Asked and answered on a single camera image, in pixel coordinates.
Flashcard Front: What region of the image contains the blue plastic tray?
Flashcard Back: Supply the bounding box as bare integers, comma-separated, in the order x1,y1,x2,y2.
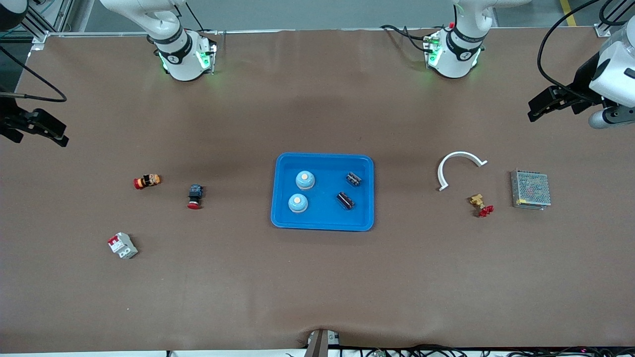
270,152,375,232

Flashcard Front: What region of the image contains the perforated metal power supply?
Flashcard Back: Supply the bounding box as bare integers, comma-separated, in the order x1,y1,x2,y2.
510,169,552,211

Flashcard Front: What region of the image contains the orange red indicator lamp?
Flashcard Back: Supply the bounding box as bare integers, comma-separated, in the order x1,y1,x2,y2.
133,174,162,190

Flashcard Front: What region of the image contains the brass red valve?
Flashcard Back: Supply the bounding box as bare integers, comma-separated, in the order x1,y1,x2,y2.
469,193,495,218

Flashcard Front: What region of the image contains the white red circuit breaker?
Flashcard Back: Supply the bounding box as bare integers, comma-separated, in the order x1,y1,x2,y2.
108,232,138,259

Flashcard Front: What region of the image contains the red mushroom push button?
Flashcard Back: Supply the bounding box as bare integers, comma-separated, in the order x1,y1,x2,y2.
187,184,204,211

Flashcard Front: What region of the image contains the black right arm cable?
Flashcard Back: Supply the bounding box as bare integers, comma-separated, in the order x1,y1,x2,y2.
0,45,67,103

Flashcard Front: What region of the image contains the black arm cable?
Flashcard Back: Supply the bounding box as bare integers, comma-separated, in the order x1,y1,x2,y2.
538,0,635,95
0,45,67,103

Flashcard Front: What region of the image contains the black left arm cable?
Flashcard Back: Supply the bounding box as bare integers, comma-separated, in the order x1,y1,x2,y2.
538,0,635,95

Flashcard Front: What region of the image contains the white half-ring pipe clamp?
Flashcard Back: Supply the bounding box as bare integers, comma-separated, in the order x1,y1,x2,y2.
438,151,488,192

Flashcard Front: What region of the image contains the aluminium frame profile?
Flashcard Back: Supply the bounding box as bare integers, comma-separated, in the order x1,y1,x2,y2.
0,0,75,50

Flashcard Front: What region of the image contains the black cable bundle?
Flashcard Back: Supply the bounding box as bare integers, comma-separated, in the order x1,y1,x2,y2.
342,344,635,357

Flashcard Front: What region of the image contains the metal table edge bracket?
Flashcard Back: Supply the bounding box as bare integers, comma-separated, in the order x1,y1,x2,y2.
304,329,341,357

